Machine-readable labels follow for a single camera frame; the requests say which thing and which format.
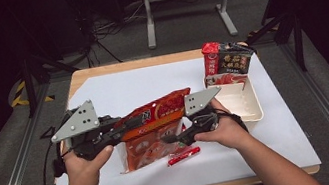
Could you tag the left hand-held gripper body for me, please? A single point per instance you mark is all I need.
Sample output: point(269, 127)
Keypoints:
point(80, 127)

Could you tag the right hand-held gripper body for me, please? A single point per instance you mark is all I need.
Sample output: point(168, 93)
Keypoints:
point(202, 116)

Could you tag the small red snack packet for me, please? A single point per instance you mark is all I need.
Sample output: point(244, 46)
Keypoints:
point(185, 156)

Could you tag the large orange snack bag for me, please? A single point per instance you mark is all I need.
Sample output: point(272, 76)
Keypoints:
point(155, 111)

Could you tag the white rectangular box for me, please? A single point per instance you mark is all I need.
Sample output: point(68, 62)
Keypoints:
point(238, 100)

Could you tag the red and black sauce packet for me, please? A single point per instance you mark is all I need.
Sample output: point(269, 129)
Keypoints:
point(228, 61)

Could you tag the person's right hand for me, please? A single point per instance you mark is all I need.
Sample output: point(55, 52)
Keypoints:
point(226, 132)

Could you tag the person's left hand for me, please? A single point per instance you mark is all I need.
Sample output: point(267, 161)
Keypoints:
point(84, 168)

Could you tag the white table mat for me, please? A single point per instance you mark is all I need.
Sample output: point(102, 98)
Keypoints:
point(137, 83)

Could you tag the black tripod stand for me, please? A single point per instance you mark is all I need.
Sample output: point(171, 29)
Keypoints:
point(28, 84)
point(296, 36)

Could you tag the yellow and black tape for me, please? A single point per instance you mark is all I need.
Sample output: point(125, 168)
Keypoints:
point(19, 94)

